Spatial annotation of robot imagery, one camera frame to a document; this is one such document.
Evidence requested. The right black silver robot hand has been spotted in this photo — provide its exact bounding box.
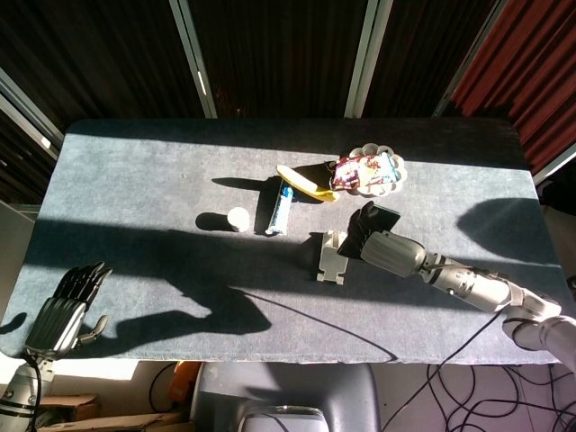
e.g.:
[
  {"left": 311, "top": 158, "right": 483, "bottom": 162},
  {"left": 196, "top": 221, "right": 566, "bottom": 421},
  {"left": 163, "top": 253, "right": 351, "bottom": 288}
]
[{"left": 337, "top": 201, "right": 428, "bottom": 278}]

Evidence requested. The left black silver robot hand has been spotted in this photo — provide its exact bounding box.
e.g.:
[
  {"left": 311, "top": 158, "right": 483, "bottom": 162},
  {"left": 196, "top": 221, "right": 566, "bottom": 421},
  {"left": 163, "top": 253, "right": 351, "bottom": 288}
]
[{"left": 24, "top": 261, "right": 113, "bottom": 361}]

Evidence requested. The white plastic bracket part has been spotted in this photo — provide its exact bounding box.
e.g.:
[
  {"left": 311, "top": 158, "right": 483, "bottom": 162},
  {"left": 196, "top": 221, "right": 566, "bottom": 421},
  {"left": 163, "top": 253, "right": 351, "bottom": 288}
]
[{"left": 314, "top": 229, "right": 350, "bottom": 284}]

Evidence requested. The grey cabinet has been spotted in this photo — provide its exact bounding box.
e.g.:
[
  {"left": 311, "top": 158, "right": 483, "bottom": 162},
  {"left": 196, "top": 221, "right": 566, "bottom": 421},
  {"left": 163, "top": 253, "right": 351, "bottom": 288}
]
[{"left": 0, "top": 200, "right": 37, "bottom": 316}]

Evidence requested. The colourful snack bag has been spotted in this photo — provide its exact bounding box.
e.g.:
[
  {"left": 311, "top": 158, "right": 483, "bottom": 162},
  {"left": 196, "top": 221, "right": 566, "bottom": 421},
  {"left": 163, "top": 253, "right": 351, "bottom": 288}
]
[{"left": 331, "top": 152, "right": 401, "bottom": 191}]

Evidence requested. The yellow banana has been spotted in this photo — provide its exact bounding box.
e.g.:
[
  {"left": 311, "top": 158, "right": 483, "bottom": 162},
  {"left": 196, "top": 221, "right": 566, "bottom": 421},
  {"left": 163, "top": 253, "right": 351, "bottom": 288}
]
[{"left": 275, "top": 164, "right": 339, "bottom": 203}]

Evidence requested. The white scalloped plate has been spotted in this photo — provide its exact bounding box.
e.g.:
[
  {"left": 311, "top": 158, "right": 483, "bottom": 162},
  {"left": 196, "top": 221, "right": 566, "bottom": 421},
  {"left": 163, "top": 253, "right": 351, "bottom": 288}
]
[{"left": 348, "top": 142, "right": 409, "bottom": 198}]

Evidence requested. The white blue tube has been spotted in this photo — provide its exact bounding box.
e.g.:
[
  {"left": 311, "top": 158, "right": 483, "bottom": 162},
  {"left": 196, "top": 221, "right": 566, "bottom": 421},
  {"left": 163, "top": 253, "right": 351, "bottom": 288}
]
[{"left": 264, "top": 182, "right": 296, "bottom": 237}]

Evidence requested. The orange object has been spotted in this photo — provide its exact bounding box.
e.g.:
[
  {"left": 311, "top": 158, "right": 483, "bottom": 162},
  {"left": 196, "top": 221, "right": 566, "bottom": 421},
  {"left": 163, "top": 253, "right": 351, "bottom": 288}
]
[{"left": 168, "top": 361, "right": 202, "bottom": 401}]

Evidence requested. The small white cup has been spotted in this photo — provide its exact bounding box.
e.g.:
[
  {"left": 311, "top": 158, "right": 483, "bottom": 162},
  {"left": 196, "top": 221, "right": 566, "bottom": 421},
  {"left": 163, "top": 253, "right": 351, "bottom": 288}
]
[{"left": 226, "top": 206, "right": 251, "bottom": 233}]

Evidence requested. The grey blue table cloth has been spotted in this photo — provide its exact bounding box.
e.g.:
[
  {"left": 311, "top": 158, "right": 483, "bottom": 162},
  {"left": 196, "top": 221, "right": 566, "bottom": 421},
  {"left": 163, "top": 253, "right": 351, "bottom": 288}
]
[{"left": 0, "top": 119, "right": 576, "bottom": 365}]

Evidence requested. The grey chair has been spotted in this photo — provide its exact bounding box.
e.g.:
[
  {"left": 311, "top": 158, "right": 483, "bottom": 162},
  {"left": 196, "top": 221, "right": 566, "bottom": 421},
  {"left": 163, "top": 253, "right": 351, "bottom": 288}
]
[{"left": 191, "top": 362, "right": 383, "bottom": 432}]

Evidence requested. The dark brown curtain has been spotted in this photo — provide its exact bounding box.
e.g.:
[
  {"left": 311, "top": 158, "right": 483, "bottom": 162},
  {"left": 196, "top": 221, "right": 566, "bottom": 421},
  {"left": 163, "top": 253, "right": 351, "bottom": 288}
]
[{"left": 0, "top": 0, "right": 496, "bottom": 203}]

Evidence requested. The red curtain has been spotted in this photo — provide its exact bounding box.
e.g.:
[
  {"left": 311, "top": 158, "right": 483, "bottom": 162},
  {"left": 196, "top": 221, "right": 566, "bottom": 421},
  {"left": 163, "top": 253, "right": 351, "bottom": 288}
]
[{"left": 452, "top": 0, "right": 576, "bottom": 175}]

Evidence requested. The black cable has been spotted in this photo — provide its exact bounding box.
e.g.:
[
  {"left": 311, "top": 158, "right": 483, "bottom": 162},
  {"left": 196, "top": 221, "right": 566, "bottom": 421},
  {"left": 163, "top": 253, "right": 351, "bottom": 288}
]
[
  {"left": 427, "top": 363, "right": 576, "bottom": 432},
  {"left": 381, "top": 310, "right": 503, "bottom": 432}
]

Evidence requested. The white window frame post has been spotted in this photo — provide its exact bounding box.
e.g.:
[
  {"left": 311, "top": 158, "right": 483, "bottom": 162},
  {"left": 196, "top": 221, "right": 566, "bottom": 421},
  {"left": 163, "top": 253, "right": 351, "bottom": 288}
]
[
  {"left": 168, "top": 0, "right": 218, "bottom": 119},
  {"left": 432, "top": 0, "right": 509, "bottom": 117},
  {"left": 0, "top": 67, "right": 64, "bottom": 158},
  {"left": 344, "top": 0, "right": 393, "bottom": 119},
  {"left": 533, "top": 143, "right": 576, "bottom": 185}
]

